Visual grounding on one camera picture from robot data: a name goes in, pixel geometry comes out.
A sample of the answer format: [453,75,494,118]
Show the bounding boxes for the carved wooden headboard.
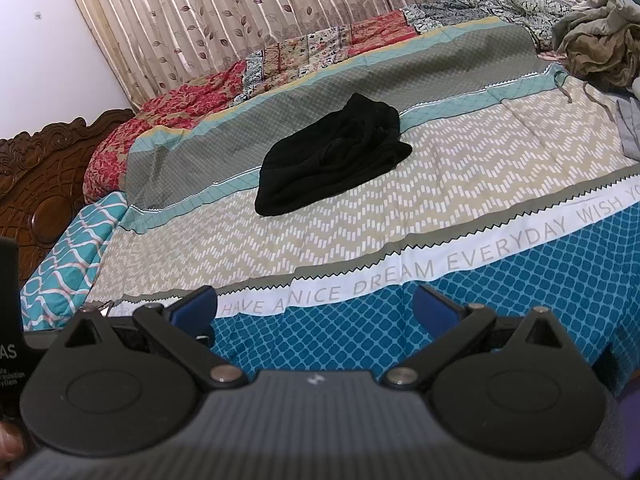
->
[0,108,137,262]

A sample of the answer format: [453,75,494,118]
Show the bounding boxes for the person's left hand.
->
[0,422,24,463]

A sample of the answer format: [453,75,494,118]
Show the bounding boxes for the beige crumpled clothes pile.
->
[551,0,640,92]

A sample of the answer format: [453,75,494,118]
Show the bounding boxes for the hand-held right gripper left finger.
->
[64,286,247,392]

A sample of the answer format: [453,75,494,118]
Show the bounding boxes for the teal wavy patterned pillow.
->
[20,191,131,332]

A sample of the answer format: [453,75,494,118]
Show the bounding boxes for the black pants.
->
[254,92,414,218]

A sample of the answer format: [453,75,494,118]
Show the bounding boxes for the beige leaf print curtain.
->
[57,0,472,111]

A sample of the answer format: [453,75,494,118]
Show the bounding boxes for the grey cloth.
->
[614,95,640,162]

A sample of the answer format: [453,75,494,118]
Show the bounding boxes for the dark floral blanket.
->
[402,0,581,52]

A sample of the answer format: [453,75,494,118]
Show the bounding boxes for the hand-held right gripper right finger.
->
[384,284,567,392]

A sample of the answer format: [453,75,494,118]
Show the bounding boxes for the patterned striped bedsheet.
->
[90,14,640,401]

